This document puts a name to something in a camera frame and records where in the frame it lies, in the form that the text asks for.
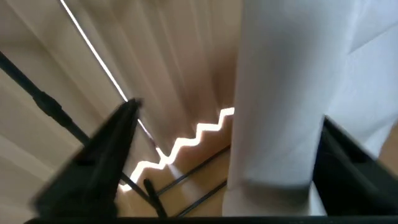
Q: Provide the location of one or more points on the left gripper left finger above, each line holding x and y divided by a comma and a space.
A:
93, 174

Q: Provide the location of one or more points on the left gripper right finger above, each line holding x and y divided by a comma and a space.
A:
351, 186

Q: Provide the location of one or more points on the pale grey shorts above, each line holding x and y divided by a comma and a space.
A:
280, 93

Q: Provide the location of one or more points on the black clothes rack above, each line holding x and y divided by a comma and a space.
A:
46, 104

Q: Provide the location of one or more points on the beige curtain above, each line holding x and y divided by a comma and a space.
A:
171, 62

